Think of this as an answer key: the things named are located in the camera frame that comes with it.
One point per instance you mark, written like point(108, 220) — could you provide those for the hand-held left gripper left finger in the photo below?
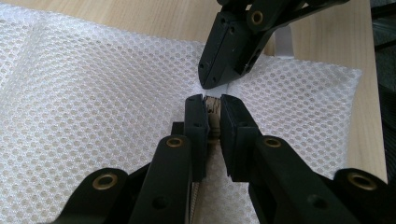
point(174, 174)

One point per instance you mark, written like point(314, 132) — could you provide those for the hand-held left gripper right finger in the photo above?
point(274, 174)

